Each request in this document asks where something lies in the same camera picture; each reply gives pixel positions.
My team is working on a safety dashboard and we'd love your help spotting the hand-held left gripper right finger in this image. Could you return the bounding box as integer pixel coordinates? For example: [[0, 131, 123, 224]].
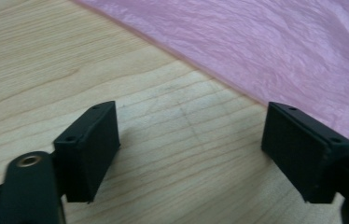
[[260, 101, 349, 204]]

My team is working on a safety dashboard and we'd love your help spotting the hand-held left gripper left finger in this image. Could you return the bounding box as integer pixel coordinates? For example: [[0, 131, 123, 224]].
[[53, 100, 121, 203]]

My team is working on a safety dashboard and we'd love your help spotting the pink plastic bag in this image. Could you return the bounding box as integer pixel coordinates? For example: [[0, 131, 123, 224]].
[[73, 0, 349, 157]]

